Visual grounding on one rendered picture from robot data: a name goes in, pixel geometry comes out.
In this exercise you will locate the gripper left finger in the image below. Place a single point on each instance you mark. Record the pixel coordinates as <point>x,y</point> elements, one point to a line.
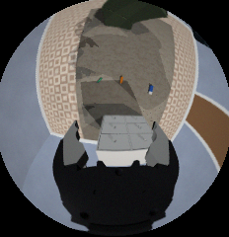
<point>70,157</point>

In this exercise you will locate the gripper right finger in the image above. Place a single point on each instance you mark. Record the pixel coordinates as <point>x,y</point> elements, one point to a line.
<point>161,154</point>

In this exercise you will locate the grey chest of drawers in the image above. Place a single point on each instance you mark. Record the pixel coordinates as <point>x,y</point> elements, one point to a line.
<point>120,157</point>

